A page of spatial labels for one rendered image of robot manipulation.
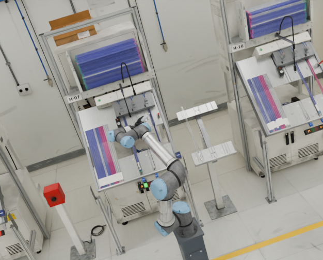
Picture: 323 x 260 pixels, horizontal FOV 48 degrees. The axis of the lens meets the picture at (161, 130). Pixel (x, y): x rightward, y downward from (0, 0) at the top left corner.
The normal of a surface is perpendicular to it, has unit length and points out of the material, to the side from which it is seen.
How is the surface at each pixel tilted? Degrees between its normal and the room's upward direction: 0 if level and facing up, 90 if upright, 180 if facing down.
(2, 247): 90
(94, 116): 44
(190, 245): 90
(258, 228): 0
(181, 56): 90
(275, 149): 90
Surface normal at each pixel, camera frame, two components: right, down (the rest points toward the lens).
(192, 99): 0.20, 0.44
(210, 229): -0.24, -0.84
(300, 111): -0.03, -0.29
